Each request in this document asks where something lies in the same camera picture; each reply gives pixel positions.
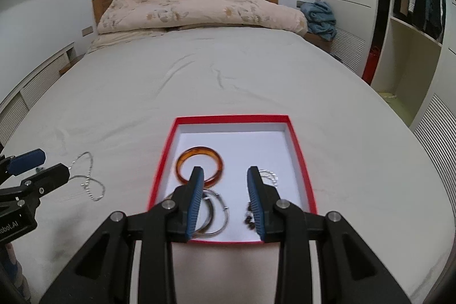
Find cream pillow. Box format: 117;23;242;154
87;28;167;53

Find blue gloved hand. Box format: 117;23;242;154
1;243;31;303

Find low white wall cabinets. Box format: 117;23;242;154
0;43;76;147

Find thin silver bangle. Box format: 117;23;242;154
203;189;229;238

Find blue crumpled cloth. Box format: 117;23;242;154
300;1;337;42

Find silver twisted bracelet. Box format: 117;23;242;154
257;167;280;187

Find wall switch plate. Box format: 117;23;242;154
81;26;93;37

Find silver chain necklace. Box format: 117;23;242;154
67;150;107;202

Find amber bangle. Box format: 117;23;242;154
175;146;224;188

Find red jewelry box tray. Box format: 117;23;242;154
148;114;318;244

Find white wardrobe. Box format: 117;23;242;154
314;0;456;212

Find pink floral duvet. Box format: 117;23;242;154
97;0;308;36

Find dark tortoise bangle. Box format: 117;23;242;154
195;189;215;235

